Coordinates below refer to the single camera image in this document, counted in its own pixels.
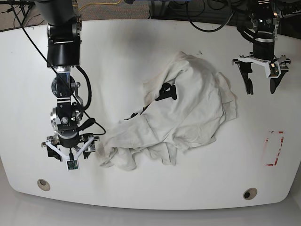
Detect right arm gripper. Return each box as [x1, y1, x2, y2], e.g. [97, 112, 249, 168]
[41, 133, 99, 162]

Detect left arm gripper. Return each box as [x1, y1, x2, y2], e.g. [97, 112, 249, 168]
[232, 41, 291, 95]

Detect white T-shirt black print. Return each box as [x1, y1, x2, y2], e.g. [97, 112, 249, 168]
[97, 52, 237, 171]

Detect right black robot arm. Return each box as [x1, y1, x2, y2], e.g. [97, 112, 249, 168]
[35, 0, 291, 170]

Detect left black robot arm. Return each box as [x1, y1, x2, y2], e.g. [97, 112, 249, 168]
[232, 0, 291, 95]

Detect white power strip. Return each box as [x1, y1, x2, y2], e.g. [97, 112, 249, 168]
[280, 5, 301, 18]

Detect red tape rectangle marking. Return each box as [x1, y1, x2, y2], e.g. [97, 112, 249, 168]
[263, 130, 285, 166]

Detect black tripod legs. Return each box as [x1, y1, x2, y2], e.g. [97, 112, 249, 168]
[0, 0, 46, 32]

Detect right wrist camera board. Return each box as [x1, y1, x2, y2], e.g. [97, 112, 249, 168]
[66, 160, 79, 170]

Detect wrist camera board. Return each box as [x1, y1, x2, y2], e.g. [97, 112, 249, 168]
[265, 61, 281, 78]
[66, 160, 79, 170]

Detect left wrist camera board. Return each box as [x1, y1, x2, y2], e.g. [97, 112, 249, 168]
[265, 61, 281, 78]

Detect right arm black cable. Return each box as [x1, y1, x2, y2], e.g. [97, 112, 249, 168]
[9, 0, 106, 142]

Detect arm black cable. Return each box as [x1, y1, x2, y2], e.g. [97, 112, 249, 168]
[188, 0, 250, 32]
[9, 0, 106, 142]

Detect left table cable grommet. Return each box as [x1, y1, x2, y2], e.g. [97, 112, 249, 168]
[37, 179, 50, 192]

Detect table cable grommet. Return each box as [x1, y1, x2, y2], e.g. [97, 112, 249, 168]
[243, 188, 258, 200]
[37, 179, 50, 192]

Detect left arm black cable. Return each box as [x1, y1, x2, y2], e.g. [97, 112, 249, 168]
[188, 0, 250, 32]

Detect right table cable grommet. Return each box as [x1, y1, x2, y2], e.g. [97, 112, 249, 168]
[243, 188, 258, 200]

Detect yellow cable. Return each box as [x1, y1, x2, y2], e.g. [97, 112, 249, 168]
[77, 0, 123, 12]

